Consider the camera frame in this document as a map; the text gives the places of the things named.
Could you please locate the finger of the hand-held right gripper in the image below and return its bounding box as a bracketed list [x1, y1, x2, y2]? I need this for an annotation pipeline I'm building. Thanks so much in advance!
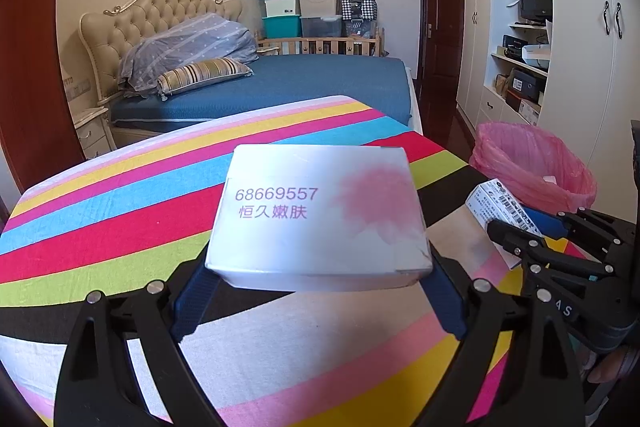
[486, 218, 608, 280]
[520, 206, 640, 253]

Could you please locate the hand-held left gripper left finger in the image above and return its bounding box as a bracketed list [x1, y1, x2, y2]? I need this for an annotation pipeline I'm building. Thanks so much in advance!
[55, 257, 223, 427]

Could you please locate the teal storage box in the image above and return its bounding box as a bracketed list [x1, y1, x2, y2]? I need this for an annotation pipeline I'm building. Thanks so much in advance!
[262, 15, 302, 38]

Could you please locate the rainbow striped blanket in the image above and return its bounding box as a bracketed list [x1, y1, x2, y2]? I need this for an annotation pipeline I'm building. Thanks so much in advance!
[0, 95, 566, 427]

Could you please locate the dark wooden door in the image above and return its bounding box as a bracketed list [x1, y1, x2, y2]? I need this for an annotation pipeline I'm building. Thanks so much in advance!
[420, 0, 466, 108]

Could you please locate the cream nightstand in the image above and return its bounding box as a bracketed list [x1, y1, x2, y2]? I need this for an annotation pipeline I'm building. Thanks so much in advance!
[74, 107, 111, 160]

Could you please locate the person's right hand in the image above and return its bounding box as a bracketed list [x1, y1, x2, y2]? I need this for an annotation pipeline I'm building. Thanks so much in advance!
[585, 344, 640, 388]

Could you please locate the blue bed mattress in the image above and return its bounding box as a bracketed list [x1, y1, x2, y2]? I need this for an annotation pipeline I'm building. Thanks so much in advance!
[107, 55, 416, 138]

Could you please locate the black white checkered bag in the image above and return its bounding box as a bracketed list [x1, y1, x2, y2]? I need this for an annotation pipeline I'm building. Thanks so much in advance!
[341, 0, 377, 22]

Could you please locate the small white barcode box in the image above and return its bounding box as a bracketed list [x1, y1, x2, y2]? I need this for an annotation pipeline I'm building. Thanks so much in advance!
[465, 179, 546, 270]

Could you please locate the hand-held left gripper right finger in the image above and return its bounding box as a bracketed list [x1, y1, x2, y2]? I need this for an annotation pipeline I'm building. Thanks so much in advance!
[417, 252, 586, 427]

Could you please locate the wooden crib rail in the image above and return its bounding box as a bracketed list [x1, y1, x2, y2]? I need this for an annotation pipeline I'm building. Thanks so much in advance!
[256, 29, 383, 58]

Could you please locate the black safe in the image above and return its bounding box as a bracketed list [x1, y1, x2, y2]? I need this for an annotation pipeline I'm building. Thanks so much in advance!
[511, 68, 546, 102]

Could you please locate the bin with pink liner bag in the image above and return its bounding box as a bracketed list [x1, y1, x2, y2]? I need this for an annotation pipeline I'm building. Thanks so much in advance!
[470, 122, 598, 215]

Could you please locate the white storage box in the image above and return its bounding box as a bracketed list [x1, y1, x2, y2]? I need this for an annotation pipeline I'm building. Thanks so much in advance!
[264, 0, 302, 18]

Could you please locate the cream built-in wardrobe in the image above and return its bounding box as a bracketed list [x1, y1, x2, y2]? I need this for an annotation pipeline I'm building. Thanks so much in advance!
[455, 0, 640, 188]

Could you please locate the gold striped pillow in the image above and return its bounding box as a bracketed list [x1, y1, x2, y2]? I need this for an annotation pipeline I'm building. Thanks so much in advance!
[156, 57, 253, 96]

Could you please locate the white box pink flower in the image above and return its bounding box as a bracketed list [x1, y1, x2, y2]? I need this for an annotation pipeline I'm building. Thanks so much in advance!
[205, 144, 433, 293]

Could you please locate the reddish wooden panel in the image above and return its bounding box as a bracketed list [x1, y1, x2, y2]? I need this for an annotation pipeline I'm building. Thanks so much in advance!
[0, 0, 86, 192]

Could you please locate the beige storage box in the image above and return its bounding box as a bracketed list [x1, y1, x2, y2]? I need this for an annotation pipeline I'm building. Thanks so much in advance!
[299, 0, 343, 18]

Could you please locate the grey clear storage box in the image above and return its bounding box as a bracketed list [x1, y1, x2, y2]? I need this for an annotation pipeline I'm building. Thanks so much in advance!
[301, 16, 343, 38]

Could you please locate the grey dotted duvet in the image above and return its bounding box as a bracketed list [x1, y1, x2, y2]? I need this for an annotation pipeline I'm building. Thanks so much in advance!
[117, 13, 260, 98]

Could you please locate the white device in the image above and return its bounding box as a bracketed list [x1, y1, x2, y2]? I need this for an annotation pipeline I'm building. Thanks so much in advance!
[521, 44, 551, 70]

